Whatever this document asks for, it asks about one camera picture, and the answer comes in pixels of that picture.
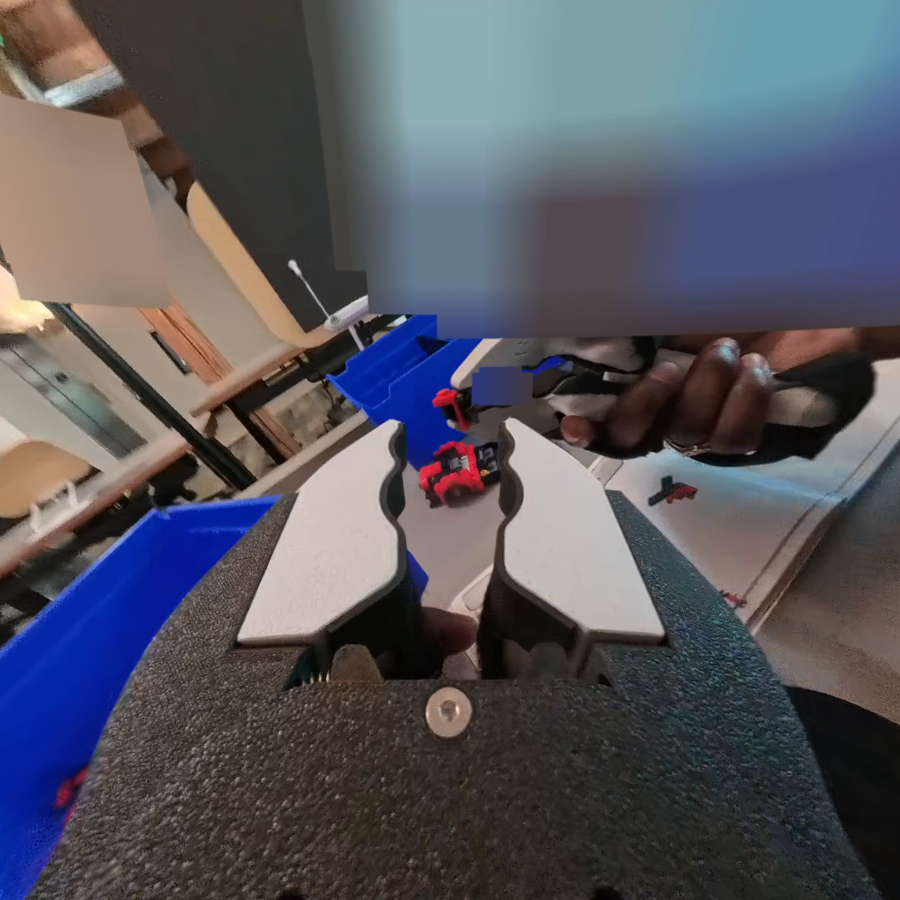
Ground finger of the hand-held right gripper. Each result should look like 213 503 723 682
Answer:
449 337 574 391

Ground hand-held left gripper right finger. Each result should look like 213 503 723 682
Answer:
492 418 668 649

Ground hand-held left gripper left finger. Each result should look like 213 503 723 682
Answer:
236 420 410 648

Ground small red black lego assembly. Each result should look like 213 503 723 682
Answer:
431 385 474 433

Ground white lego instruction booklet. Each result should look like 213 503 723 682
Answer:
446 415 900 679

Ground blue plastic bin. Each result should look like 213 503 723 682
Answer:
325 313 486 472
0 495 430 900

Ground red and black lego car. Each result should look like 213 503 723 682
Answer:
419 439 502 509

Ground red lego piece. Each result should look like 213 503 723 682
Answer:
53 768 91 829

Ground person's right hand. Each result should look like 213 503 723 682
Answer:
559 330 866 458

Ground person's left hand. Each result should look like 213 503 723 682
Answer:
422 606 480 662

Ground white gooseneck device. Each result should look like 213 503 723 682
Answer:
286 259 370 353

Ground brown wooden desk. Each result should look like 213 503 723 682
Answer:
137 299 374 465

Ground black metal pole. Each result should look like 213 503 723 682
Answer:
49 302 257 493

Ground pale wood-edged tabletop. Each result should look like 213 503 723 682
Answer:
184 179 338 350

